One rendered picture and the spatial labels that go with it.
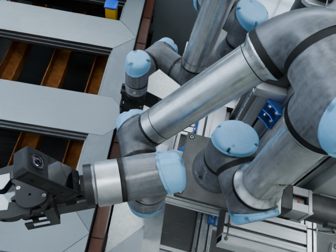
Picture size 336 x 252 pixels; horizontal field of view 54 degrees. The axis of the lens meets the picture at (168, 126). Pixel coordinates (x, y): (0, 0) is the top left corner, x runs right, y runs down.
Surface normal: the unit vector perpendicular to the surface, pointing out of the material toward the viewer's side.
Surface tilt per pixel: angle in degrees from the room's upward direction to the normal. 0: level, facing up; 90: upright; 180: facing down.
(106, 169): 12
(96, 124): 0
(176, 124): 74
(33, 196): 8
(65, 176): 58
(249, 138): 8
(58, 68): 0
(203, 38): 80
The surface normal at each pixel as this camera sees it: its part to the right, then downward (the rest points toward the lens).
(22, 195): 0.08, -0.62
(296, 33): -0.77, -0.21
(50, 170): 0.86, -0.46
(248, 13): 0.21, -0.43
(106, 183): 0.19, -0.14
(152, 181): 0.23, 0.14
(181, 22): -0.12, 0.84
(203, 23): -0.58, 0.53
